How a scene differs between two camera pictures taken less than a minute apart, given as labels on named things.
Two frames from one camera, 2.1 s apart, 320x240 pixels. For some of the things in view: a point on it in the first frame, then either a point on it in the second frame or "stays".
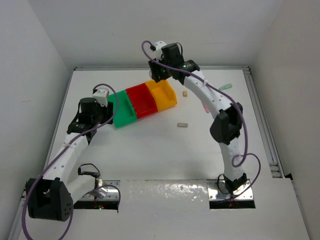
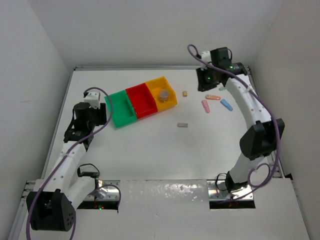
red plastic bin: (143, 102) stays
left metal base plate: (109, 190) stays
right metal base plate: (217, 191) stays
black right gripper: (158, 74) -> (203, 86)
